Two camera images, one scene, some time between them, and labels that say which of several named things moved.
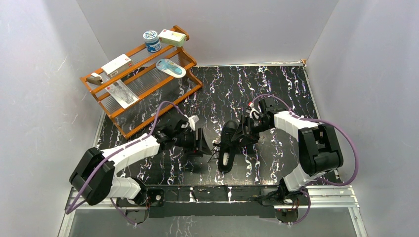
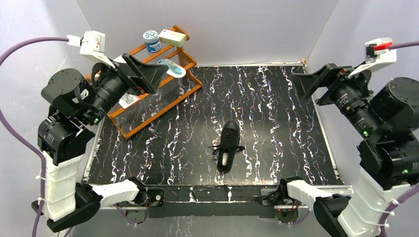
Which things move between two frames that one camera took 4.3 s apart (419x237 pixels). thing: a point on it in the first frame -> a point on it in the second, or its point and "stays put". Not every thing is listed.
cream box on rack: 172,38 stays put
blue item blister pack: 170,68 stays put
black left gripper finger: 202,146 -> 149,75
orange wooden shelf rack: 134,91 stays put
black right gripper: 251,137 -> 305,83
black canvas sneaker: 227,146 stays put
